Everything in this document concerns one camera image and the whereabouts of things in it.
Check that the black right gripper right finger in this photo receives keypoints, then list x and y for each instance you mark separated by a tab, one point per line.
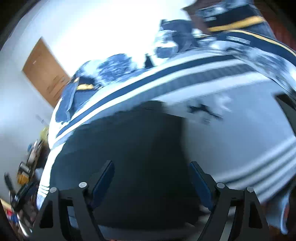
249	222

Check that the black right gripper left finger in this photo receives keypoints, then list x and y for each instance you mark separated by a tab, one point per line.
68	214

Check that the black large garment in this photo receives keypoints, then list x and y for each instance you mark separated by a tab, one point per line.
151	188

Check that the blue white striped blanket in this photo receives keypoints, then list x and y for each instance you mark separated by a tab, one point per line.
233	123

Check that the brown wooden door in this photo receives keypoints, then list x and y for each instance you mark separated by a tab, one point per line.
45	73

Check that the dark wooden headboard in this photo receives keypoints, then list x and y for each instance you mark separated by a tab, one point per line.
272	18

